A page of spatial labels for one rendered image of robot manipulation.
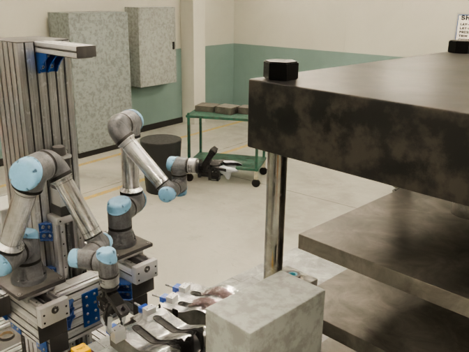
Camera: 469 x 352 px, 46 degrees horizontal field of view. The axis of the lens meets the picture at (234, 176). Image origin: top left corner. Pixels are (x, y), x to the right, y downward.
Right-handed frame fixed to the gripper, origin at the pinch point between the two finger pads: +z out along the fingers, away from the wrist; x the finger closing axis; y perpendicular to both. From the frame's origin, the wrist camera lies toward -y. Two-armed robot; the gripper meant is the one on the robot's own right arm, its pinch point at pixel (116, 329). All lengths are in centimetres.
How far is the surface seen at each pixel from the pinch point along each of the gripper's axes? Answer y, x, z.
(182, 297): 12.6, -44.2, 12.3
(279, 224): -66, -20, -64
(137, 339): -3.8, -6.7, 6.5
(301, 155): -77, -16, -90
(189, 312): -1.7, -36.4, 9.7
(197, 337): -22.0, -23.3, 4.9
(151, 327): -1.2, -16.0, 7.0
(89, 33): 515, -304, -36
